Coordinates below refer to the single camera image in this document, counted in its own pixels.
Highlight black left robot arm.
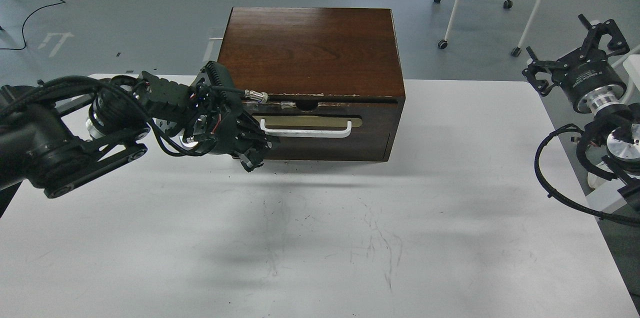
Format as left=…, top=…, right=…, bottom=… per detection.
left=0, top=61, right=279, bottom=206

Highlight dark brown wooden cabinet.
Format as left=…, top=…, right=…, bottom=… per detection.
left=217, top=7, right=406, bottom=163

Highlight wooden drawer with white handle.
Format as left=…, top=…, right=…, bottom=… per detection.
left=244, top=101, right=403, bottom=162

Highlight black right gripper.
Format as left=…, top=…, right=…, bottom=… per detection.
left=521, top=14, right=630, bottom=114

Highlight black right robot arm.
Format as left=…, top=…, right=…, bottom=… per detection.
left=522, top=14, right=639, bottom=227

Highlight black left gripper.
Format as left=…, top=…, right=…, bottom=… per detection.
left=132, top=61, right=274, bottom=173

